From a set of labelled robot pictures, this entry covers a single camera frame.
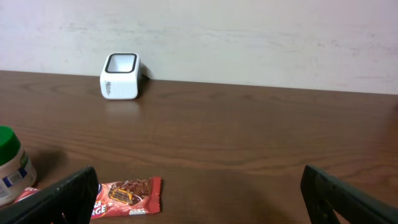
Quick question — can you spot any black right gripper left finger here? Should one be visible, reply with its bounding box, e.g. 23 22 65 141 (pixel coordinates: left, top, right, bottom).
1 166 99 224

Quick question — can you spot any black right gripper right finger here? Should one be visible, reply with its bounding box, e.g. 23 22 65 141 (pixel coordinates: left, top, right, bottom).
300 165 397 224

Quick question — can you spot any red chocolate bar wrapper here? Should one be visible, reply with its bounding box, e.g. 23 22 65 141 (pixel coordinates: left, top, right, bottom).
13 177 162 221

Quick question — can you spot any green lid jar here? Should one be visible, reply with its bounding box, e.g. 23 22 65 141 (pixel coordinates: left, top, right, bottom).
1 126 37 207

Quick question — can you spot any white barcode scanner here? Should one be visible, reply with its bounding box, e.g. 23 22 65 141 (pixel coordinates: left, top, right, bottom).
99 52 142 100

